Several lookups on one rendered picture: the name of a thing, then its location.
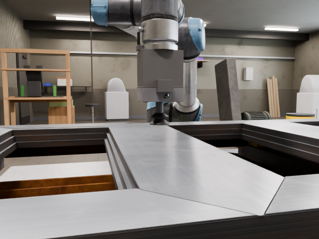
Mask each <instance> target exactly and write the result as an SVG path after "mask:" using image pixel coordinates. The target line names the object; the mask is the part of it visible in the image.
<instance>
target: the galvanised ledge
mask: <svg viewBox="0 0 319 239"><path fill-rule="evenodd" d="M246 161H248V162H251V163H253V164H255V165H261V164H259V163H257V162H255V161H252V160H246ZM93 175H112V172H111V169H110V165H109V161H100V162H83V163H66V164H48V165H24V166H11V167H10V168H9V169H8V170H7V171H6V172H5V173H4V174H3V175H1V176H0V182H6V181H21V180H35V179H49V178H64V177H78V176H93Z"/></svg>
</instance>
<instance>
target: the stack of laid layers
mask: <svg viewBox="0 0 319 239"><path fill-rule="evenodd" d="M119 125H124V124H119ZM113 126H118V125H113ZM109 127H112V126H103V127H69V128H34V129H12V128H4V127H0V128H1V129H12V130H11V131H9V132H7V133H5V134H3V135H1V136H0V161H1V160H2V159H4V158H5V157H6V156H8V155H9V154H10V153H12V152H13V151H14V150H16V149H17V148H29V147H62V146H85V145H105V149H106V153H107V157H108V161H109V165H110V169H111V172H112V176H113V181H114V185H115V189H116V190H123V189H135V188H137V189H139V188H138V186H137V184H136V182H135V180H134V178H133V176H132V174H131V172H130V170H129V168H128V166H127V164H126V162H125V160H124V158H123V155H122V153H121V151H120V149H119V147H118V145H117V143H116V141H115V139H114V137H113V135H112V133H111V131H110V129H109ZM169 127H171V128H173V129H176V130H178V131H180V132H183V133H185V134H187V135H189V136H192V137H194V138H196V139H199V140H220V139H243V140H246V141H249V142H252V143H256V144H258V145H262V146H265V147H269V148H272V149H275V150H278V151H281V152H284V153H287V154H291V155H294V156H298V157H301V158H304V159H307V160H310V161H313V162H316V163H319V139H316V138H309V137H305V136H300V135H295V134H291V133H286V132H281V131H276V130H272V129H266V128H261V127H257V126H252V125H247V124H243V123H242V124H209V125H175V126H169ZM59 239H319V209H313V210H304V211H293V212H284V213H276V214H267V215H264V216H262V217H259V216H251V217H242V218H234V219H226V220H217V221H205V222H197V223H189V224H180V225H172V226H163V227H155V228H146V229H138V230H126V231H118V232H109V233H101V234H93V235H84V236H76V237H68V238H59Z"/></svg>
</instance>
